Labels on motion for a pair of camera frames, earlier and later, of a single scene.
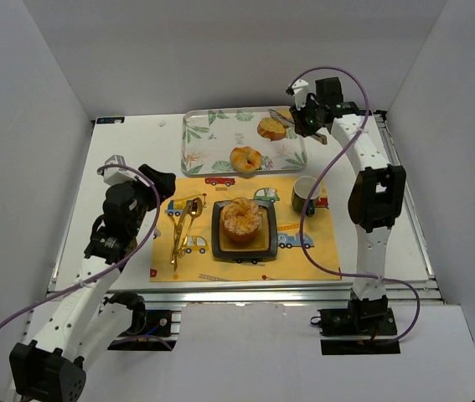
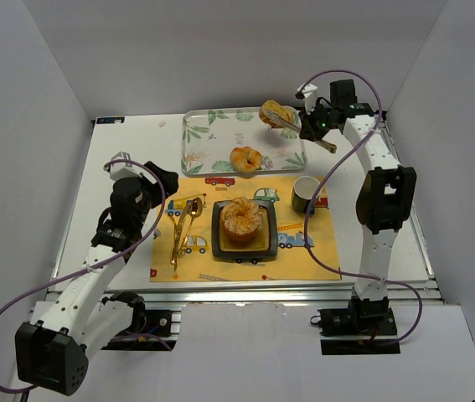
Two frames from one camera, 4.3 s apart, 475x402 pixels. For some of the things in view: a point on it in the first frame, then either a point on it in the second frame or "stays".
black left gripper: (153, 184) stays
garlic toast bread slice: (269, 128) to (288, 112)
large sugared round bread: (240, 219) stays
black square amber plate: (264, 244) stays
